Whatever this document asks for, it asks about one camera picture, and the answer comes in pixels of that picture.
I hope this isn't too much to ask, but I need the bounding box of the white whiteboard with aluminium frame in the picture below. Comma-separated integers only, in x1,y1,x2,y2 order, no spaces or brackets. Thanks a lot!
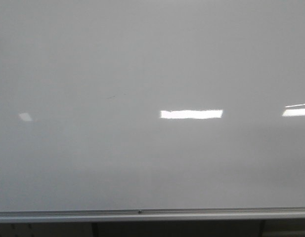
0,0,305,223

